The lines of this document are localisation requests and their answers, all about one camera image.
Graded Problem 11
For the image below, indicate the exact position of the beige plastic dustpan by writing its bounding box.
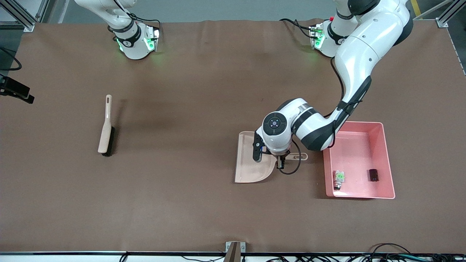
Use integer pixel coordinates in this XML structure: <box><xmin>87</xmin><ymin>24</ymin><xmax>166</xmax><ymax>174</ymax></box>
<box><xmin>234</xmin><ymin>131</ymin><xmax>308</xmax><ymax>183</ymax></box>

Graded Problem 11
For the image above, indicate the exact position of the white orange green electronic component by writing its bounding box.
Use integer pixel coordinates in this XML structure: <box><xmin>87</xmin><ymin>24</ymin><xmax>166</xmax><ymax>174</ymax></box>
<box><xmin>333</xmin><ymin>170</ymin><xmax>346</xmax><ymax>191</ymax></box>

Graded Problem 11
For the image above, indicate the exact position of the pink plastic bin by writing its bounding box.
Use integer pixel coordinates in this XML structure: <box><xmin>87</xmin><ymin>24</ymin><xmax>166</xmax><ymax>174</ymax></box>
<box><xmin>321</xmin><ymin>120</ymin><xmax>396</xmax><ymax>200</ymax></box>

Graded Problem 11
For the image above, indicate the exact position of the table cover mat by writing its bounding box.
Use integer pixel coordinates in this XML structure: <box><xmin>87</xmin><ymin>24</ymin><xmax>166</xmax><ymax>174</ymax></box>
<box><xmin>0</xmin><ymin>18</ymin><xmax>466</xmax><ymax>254</ymax></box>

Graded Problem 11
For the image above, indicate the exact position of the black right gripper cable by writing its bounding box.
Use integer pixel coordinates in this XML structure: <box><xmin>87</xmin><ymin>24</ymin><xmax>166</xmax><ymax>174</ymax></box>
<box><xmin>0</xmin><ymin>47</ymin><xmax>22</xmax><ymax>71</ymax></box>

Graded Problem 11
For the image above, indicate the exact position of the aluminium frame profile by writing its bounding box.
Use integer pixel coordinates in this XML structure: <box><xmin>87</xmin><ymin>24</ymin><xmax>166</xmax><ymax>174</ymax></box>
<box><xmin>0</xmin><ymin>0</ymin><xmax>50</xmax><ymax>32</ymax></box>
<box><xmin>435</xmin><ymin>0</ymin><xmax>466</xmax><ymax>28</ymax></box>

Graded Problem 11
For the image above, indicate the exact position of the grey metal bracket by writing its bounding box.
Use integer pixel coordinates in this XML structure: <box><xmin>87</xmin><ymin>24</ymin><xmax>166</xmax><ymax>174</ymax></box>
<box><xmin>225</xmin><ymin>241</ymin><xmax>246</xmax><ymax>254</ymax></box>

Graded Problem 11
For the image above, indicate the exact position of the brown camera post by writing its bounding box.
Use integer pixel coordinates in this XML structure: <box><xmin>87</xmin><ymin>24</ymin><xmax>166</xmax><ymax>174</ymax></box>
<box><xmin>224</xmin><ymin>242</ymin><xmax>241</xmax><ymax>262</ymax></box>

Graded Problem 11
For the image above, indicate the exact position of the tangled black cable bundle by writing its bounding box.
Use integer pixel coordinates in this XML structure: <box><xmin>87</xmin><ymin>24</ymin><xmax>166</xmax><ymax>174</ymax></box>
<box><xmin>266</xmin><ymin>254</ymin><xmax>466</xmax><ymax>262</ymax></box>

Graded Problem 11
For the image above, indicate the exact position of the thin black cable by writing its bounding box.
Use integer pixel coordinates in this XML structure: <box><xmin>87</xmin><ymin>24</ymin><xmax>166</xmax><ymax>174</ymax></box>
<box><xmin>181</xmin><ymin>255</ymin><xmax>225</xmax><ymax>262</ymax></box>

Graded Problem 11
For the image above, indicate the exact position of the black left arm base cable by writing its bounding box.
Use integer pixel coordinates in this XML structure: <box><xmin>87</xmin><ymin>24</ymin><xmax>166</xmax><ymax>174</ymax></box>
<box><xmin>280</xmin><ymin>18</ymin><xmax>321</xmax><ymax>39</ymax></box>

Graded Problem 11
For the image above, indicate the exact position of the black looped cable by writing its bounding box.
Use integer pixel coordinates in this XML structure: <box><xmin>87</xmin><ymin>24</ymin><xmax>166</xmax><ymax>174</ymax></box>
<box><xmin>370</xmin><ymin>243</ymin><xmax>412</xmax><ymax>257</ymax></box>

